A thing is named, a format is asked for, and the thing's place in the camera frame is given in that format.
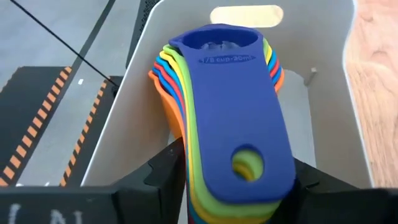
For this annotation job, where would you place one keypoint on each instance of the black mat with striped edges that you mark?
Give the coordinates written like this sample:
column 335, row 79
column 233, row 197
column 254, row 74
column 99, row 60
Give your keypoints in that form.
column 90, row 130
column 21, row 124

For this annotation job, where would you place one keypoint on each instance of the orange measuring cup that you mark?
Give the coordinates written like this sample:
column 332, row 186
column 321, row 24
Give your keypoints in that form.
column 168, row 109

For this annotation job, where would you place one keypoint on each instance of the white plastic basket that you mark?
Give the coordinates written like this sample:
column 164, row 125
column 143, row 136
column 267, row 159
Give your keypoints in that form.
column 326, row 93

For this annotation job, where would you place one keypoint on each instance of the green measuring cup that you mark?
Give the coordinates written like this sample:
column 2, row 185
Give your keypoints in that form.
column 199, row 155

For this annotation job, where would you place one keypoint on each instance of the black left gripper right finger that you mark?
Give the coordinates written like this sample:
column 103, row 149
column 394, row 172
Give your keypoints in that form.
column 342, row 202

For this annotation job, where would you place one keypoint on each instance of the red measuring cup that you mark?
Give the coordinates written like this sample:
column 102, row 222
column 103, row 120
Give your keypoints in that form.
column 160, row 71

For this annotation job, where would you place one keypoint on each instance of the small indigo measuring cup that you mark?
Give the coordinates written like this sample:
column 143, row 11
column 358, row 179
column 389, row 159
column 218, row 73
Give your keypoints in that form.
column 236, row 118

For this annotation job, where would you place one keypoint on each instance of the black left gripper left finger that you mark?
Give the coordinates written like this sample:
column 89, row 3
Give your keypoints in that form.
column 93, row 205

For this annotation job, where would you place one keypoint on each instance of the light blue measuring cup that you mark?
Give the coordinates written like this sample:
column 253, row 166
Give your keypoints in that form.
column 163, row 67

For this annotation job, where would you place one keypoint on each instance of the yellow measuring cup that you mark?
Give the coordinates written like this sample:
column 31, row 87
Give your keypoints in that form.
column 169, row 60

